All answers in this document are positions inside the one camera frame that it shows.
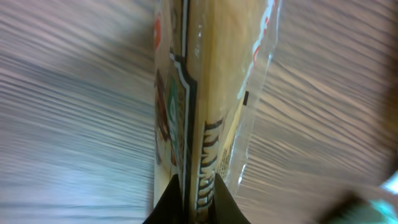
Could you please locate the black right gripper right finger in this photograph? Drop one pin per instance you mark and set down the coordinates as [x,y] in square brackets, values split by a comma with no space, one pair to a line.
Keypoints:
[224,209]

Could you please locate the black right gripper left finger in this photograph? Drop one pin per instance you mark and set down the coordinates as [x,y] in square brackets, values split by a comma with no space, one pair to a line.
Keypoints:
[169,209]

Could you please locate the teal snack wrapper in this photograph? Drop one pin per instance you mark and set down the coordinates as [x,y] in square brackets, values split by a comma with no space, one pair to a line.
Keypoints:
[354,209]

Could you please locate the orange spaghetti packet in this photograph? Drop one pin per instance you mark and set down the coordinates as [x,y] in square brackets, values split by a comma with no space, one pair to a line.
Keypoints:
[211,59]

